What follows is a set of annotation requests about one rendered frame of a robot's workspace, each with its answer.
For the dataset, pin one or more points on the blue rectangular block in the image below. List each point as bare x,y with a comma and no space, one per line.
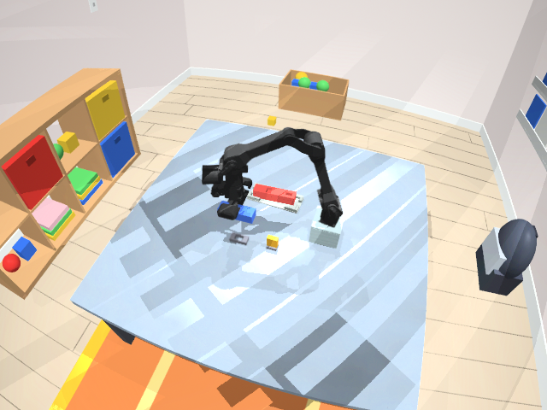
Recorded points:
245,214

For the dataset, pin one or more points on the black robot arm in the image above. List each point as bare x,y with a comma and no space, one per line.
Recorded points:
232,164

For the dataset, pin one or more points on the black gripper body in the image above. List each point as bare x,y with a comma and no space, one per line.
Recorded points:
229,211

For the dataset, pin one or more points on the orange-yellow rectangular block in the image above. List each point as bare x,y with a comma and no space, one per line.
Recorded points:
272,241

